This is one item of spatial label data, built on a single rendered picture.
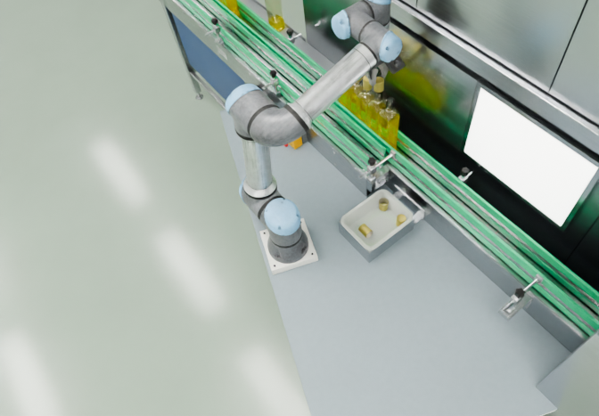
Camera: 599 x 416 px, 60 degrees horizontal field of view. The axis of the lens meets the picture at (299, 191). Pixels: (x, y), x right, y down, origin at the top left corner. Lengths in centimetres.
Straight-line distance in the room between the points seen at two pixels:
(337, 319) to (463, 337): 42
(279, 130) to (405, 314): 80
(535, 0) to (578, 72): 21
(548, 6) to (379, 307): 105
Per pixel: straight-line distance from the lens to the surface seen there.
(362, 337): 182
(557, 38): 148
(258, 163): 165
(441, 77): 179
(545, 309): 183
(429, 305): 187
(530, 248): 183
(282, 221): 172
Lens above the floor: 247
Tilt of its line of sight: 56 degrees down
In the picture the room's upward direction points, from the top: 10 degrees counter-clockwise
